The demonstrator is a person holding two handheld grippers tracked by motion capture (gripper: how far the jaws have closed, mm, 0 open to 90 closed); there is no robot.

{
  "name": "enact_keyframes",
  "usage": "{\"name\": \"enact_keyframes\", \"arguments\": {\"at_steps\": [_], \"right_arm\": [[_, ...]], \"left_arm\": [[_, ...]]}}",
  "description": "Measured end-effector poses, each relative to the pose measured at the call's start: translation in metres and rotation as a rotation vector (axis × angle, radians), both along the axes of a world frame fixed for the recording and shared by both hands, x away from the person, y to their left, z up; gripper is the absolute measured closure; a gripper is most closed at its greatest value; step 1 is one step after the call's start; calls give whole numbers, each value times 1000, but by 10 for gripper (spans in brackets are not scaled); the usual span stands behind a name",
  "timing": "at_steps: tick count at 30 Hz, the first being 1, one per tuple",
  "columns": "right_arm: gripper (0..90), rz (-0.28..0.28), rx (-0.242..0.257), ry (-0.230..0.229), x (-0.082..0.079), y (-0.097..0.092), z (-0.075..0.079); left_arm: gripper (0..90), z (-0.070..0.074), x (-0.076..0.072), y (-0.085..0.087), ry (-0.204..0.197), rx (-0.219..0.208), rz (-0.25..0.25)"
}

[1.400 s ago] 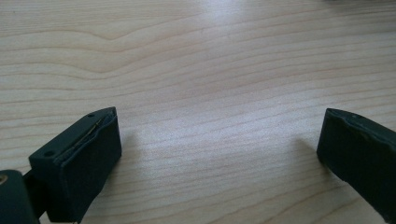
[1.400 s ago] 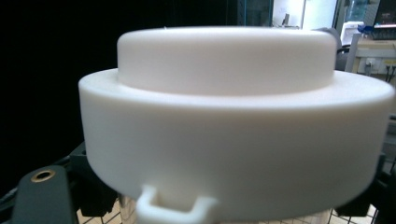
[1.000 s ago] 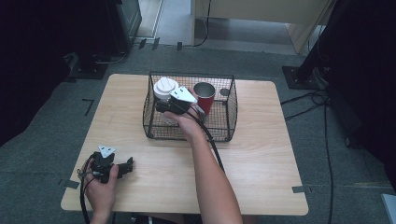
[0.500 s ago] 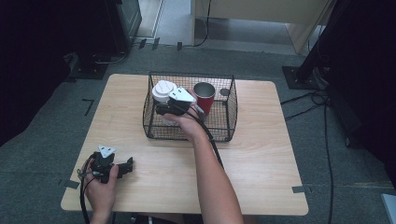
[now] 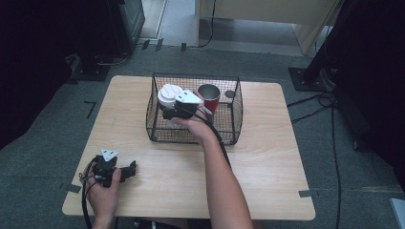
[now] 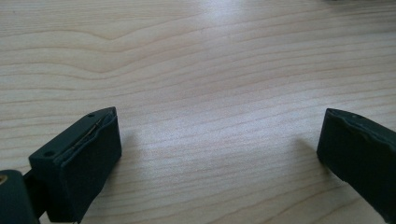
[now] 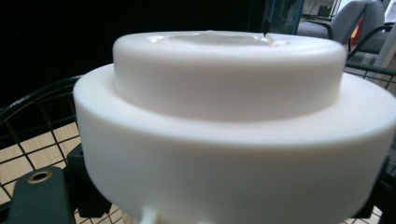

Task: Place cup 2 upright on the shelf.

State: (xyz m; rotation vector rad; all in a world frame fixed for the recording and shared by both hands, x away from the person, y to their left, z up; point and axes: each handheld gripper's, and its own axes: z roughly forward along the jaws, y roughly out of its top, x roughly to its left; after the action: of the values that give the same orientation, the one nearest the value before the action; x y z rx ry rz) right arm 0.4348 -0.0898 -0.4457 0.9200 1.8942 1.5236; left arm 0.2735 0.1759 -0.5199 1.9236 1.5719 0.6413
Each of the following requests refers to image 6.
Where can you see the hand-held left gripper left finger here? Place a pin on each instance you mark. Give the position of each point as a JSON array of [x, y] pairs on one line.
[[84, 165]]

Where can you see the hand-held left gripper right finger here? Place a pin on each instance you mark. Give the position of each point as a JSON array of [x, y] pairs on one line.
[[361, 155]]

